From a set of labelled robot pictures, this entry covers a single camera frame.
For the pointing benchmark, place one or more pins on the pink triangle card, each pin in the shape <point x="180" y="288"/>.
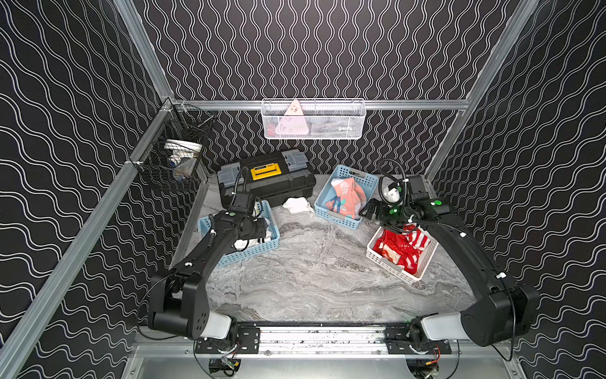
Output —
<point x="293" y="122"/>

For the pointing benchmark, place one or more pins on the black plastic toolbox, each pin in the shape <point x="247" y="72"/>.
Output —
<point x="274" y="177"/>

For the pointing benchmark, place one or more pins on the white perforated basket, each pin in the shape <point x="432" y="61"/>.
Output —
<point x="425" y="259"/>

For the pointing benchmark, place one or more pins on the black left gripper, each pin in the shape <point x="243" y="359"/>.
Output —
<point x="258" y="228"/>

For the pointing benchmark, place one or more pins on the light blue basket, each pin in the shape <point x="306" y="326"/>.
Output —
<point x="263" y="209"/>
<point x="368" y="183"/>

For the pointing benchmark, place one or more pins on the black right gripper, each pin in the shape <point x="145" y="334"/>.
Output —
<point x="379" y="216"/>

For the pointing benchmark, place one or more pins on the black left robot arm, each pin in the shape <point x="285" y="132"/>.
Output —
<point x="178" y="300"/>

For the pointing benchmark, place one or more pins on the red white striped sock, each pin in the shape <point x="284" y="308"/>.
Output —
<point x="416" y="237"/>

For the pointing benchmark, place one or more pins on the black wire wall basket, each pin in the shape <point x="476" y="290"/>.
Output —
<point x="174" y="160"/>

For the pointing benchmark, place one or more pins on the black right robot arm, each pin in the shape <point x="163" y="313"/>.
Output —
<point x="503" y="309"/>

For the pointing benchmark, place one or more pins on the pink sock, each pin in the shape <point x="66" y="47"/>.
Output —
<point x="349" y="198"/>

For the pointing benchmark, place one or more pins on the clear wall-mounted bin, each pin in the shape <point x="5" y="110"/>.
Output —
<point x="328" y="119"/>

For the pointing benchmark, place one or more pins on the plain white sock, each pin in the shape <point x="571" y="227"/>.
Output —
<point x="296" y="205"/>

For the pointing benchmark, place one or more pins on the light blue left basket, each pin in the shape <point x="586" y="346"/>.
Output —
<point x="263" y="209"/>

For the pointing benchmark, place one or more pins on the red christmas sock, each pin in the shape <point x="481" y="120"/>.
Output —
<point x="396" y="249"/>

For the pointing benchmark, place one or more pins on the light blue right basket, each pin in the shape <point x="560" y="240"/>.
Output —
<point x="368" y="183"/>

